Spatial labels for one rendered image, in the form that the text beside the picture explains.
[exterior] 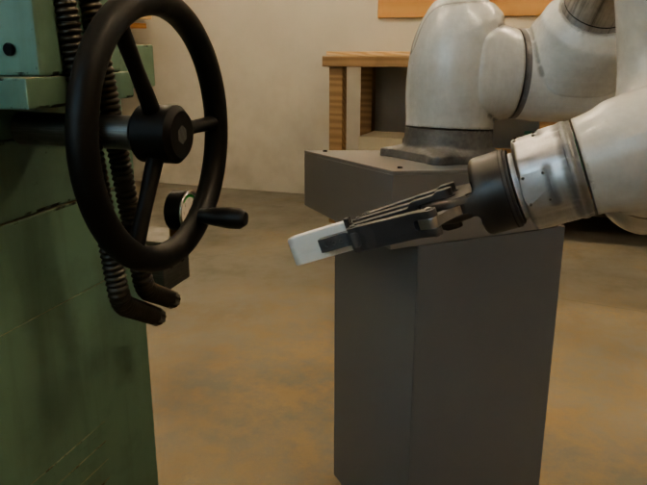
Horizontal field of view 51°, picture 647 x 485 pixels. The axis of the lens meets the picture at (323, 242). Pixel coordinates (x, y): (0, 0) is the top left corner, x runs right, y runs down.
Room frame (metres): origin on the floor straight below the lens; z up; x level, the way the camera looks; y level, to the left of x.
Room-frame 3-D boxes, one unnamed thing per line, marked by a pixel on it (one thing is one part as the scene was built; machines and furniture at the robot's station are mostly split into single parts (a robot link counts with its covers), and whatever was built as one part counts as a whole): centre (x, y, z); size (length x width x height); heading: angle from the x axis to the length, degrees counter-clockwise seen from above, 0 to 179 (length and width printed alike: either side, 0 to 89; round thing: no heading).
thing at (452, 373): (1.21, -0.22, 0.30); 0.30 x 0.30 x 0.60; 25
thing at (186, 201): (1.00, 0.22, 0.65); 0.06 x 0.04 x 0.08; 163
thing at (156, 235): (1.02, 0.28, 0.58); 0.12 x 0.08 x 0.08; 73
